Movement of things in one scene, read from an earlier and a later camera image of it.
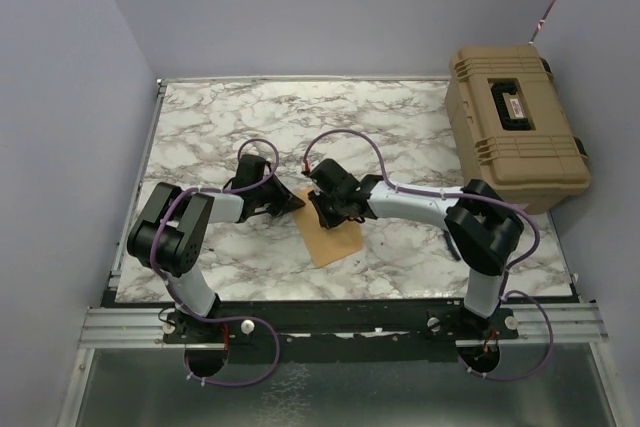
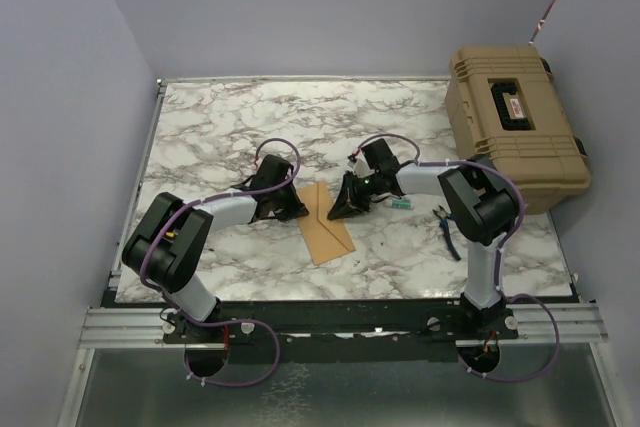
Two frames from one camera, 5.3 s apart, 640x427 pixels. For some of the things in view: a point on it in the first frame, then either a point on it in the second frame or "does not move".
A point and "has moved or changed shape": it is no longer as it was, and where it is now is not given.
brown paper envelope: [330, 244] has moved or changed shape
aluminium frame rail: [116, 328] does not move
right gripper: [317, 196] -> [348, 203]
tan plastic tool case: [510, 128] does not move
